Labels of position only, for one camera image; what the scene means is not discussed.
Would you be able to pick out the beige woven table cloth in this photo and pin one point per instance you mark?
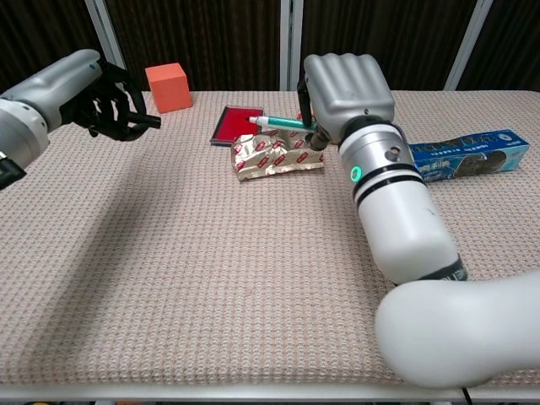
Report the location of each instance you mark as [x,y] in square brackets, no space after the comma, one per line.
[169,253]

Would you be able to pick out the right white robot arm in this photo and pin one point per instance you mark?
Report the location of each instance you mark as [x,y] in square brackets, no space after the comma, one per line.
[401,219]

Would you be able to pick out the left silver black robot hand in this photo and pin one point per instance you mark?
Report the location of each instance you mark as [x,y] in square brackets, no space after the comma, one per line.
[63,88]

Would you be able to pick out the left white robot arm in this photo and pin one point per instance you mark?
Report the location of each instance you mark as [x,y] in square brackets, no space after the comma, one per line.
[17,131]

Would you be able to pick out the dark ribbed partition panel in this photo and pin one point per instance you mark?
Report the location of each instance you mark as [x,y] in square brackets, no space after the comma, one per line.
[202,42]
[401,38]
[510,42]
[42,29]

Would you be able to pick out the long blue wrap box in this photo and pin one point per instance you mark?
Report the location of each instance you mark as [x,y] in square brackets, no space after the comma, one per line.
[485,145]

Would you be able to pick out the crumpled foil snack packet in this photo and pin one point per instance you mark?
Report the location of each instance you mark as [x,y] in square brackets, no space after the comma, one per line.
[270,158]

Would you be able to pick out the green white marker pen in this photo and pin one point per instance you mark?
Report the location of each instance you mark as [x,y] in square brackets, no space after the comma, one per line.
[282,123]

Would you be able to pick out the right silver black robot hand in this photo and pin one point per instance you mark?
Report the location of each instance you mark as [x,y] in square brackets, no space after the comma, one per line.
[350,88]

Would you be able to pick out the orange foam cube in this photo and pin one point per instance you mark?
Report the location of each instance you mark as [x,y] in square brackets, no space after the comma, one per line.
[169,88]

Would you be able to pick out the red flat case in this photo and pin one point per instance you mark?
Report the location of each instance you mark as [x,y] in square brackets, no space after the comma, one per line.
[232,124]

